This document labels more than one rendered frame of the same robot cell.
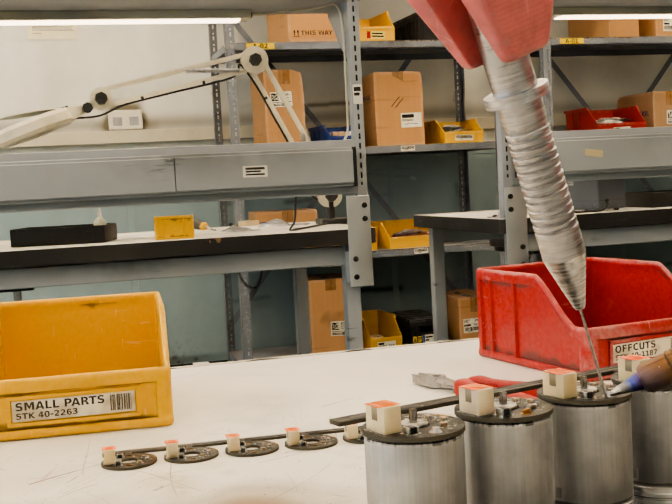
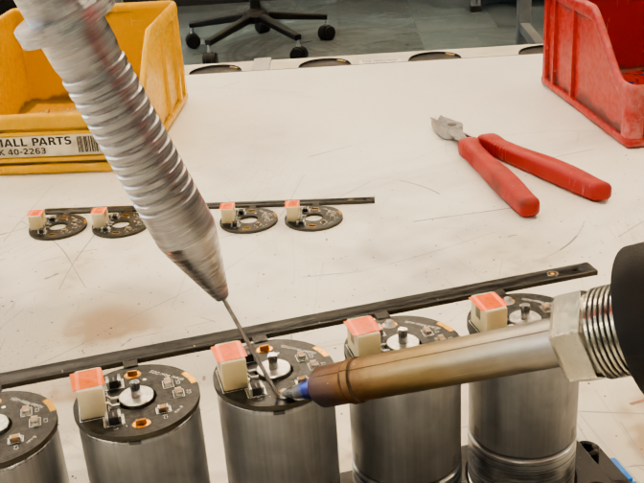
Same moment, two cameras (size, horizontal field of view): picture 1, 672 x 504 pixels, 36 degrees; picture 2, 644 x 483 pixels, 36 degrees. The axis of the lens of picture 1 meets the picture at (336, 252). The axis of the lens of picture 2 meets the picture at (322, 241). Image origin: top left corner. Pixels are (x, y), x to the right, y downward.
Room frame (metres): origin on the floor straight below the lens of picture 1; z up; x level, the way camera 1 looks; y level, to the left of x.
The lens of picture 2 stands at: (0.11, -0.13, 0.92)
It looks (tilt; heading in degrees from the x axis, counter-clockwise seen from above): 25 degrees down; 17
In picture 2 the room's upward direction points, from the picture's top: 4 degrees counter-clockwise
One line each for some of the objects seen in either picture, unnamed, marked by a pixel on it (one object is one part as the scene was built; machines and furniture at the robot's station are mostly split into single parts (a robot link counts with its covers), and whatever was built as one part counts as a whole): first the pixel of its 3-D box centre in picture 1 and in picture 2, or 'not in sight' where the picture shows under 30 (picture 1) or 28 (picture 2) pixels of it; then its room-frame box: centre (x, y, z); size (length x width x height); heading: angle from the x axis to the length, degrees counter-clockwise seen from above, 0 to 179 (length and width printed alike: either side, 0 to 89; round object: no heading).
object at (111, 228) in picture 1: (65, 234); not in sight; (2.69, 0.71, 0.77); 0.24 x 0.16 x 0.04; 91
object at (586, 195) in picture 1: (591, 194); not in sight; (3.00, -0.75, 0.80); 0.15 x 0.12 x 0.10; 34
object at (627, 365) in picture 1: (637, 368); (367, 338); (0.28, -0.08, 0.82); 0.01 x 0.01 x 0.01; 30
